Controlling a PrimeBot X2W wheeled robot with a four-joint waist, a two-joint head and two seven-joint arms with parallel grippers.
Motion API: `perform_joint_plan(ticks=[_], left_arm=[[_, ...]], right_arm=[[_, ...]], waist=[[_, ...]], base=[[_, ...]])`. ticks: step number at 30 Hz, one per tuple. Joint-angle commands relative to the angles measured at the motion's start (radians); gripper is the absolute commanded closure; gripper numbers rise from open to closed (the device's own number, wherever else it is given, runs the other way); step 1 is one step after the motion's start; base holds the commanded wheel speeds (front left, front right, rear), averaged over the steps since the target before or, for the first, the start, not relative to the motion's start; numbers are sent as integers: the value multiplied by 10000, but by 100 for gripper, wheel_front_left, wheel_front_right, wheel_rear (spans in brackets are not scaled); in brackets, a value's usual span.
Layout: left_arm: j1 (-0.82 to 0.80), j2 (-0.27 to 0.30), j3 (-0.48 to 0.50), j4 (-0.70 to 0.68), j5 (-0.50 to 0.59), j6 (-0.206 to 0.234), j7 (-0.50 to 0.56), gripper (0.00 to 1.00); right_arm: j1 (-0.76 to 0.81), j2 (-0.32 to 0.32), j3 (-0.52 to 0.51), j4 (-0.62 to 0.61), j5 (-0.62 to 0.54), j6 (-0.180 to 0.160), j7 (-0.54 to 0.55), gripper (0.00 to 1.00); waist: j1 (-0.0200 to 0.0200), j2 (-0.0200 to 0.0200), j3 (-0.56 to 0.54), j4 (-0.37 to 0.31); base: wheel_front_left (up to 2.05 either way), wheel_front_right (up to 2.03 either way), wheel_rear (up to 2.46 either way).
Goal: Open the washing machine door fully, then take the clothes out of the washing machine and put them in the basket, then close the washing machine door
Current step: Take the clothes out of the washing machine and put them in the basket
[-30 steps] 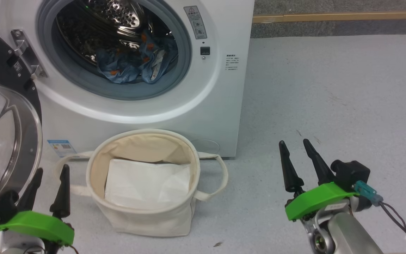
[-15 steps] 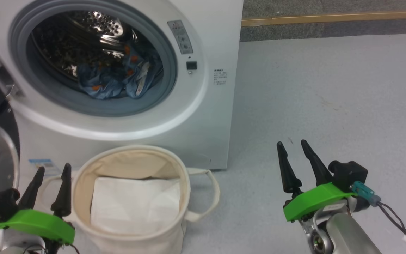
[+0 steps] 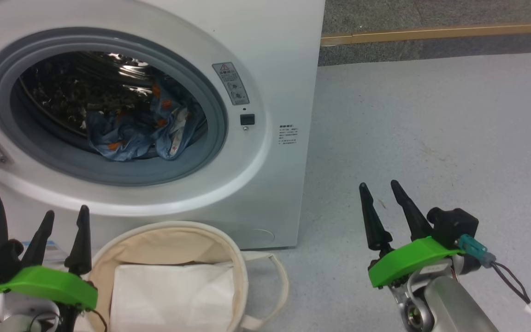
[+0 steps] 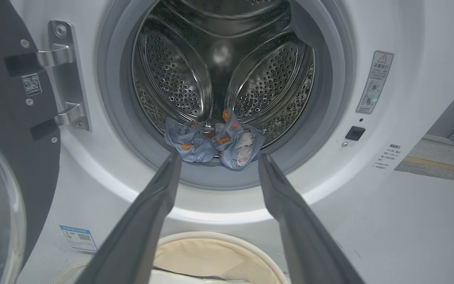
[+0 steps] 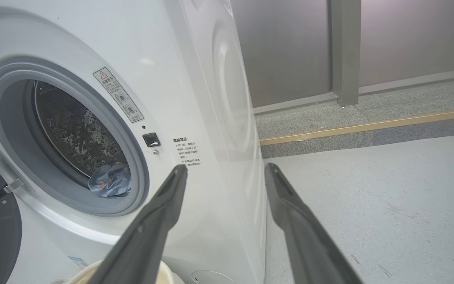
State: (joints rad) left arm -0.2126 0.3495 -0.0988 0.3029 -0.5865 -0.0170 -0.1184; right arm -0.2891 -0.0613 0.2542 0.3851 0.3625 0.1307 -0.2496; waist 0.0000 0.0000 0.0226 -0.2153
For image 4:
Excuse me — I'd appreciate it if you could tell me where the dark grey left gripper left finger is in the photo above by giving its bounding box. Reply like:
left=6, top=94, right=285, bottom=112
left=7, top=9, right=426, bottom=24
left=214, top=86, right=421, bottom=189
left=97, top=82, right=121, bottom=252
left=75, top=153, right=182, bottom=284

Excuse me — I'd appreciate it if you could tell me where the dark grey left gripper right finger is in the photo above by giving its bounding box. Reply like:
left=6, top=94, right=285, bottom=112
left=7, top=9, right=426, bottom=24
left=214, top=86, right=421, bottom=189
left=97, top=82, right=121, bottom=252
left=258, top=154, right=365, bottom=284

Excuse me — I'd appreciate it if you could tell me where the blue patterned garment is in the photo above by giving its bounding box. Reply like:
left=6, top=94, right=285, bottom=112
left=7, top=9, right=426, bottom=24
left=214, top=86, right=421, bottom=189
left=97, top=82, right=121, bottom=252
left=164, top=108, right=266, bottom=170

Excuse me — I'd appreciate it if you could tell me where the cream canvas laundry basket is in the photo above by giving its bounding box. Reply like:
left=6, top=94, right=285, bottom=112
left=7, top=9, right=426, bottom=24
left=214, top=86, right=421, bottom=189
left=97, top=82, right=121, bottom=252
left=52, top=232, right=290, bottom=284

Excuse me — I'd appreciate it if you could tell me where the perforated steel washer drum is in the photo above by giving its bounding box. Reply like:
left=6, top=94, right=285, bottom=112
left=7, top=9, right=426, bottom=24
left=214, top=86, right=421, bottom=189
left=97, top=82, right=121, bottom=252
left=132, top=0, right=315, bottom=144

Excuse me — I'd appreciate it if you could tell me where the silver metal door hinge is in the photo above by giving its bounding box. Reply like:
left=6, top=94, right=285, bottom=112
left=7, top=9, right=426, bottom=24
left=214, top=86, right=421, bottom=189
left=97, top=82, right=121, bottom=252
left=36, top=21, right=91, bottom=131

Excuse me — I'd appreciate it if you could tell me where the white front-load washing machine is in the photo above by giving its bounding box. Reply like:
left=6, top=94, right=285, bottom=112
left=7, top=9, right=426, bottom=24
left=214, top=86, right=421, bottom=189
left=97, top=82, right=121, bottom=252
left=10, top=0, right=454, bottom=284

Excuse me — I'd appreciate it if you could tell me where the blue energy label sticker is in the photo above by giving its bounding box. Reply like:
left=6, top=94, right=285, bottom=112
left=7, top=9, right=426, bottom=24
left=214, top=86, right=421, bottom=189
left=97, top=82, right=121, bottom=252
left=59, top=225, right=98, bottom=253

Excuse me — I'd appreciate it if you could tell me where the grey warning sticker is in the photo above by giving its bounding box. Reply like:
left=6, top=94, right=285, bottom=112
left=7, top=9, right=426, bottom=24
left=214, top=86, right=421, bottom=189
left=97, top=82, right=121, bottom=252
left=356, top=50, right=394, bottom=115

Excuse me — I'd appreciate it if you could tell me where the small QR code sticker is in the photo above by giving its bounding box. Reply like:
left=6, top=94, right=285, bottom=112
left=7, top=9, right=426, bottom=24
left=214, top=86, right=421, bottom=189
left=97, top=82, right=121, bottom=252
left=21, top=73, right=42, bottom=97

